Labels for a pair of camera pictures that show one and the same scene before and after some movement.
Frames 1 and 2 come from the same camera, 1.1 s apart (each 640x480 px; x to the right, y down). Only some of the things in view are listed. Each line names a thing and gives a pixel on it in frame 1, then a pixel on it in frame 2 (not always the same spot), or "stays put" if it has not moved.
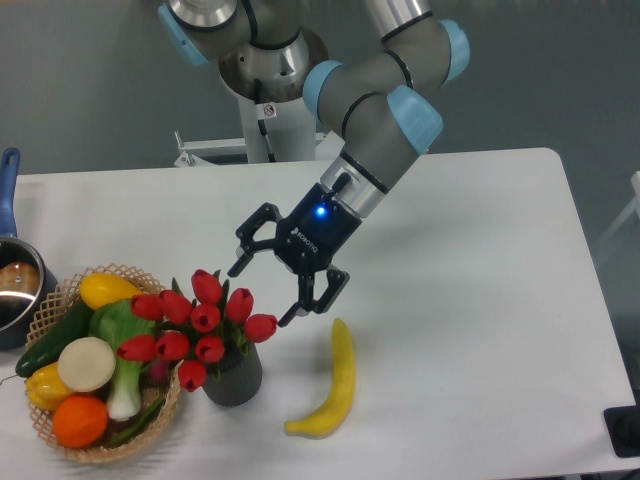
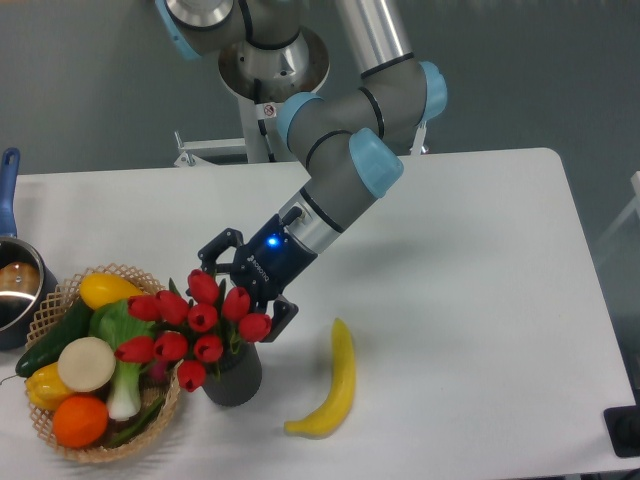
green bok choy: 115,321 stays put
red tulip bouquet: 194,328 stays put
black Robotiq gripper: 315,232 -> 264,266
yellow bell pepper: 45,388 stays put
